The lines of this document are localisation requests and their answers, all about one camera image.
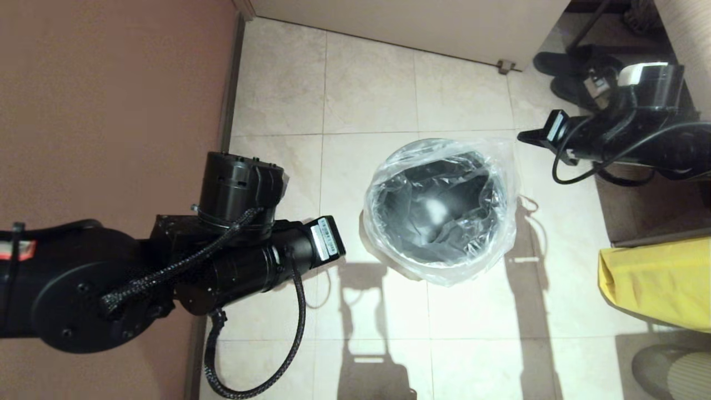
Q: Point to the gray fuzzy bundle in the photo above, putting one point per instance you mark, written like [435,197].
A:
[639,16]

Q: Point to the dark furniture leg pole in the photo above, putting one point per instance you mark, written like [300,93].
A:
[586,28]

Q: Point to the grey round trash bin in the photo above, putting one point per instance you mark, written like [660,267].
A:
[433,211]

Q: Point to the clear plastic trash bag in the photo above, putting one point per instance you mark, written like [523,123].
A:
[444,272]

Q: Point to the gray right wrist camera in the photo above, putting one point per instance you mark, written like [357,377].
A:
[599,82]

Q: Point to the yellow bag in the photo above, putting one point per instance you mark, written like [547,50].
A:
[661,283]

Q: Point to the beige striped upholstered furniture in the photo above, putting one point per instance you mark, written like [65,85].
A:
[694,44]

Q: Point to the metal door stop bracket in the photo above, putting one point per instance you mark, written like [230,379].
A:
[504,68]

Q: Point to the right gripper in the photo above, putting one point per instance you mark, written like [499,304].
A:
[561,136]

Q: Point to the metal floor threshold strip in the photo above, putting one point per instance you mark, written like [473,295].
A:
[655,237]

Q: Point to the beige ribbed round object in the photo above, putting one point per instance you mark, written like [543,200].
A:
[691,380]

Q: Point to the dark wall baseboard strip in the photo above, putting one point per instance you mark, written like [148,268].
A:
[230,83]

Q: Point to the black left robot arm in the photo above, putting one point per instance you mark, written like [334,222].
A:
[83,289]

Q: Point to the black slipper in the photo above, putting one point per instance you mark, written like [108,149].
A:
[569,90]
[555,62]

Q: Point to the white door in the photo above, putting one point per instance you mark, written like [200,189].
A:
[416,22]

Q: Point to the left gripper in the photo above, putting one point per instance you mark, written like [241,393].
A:
[325,241]

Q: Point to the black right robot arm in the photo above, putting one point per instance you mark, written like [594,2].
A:
[650,122]

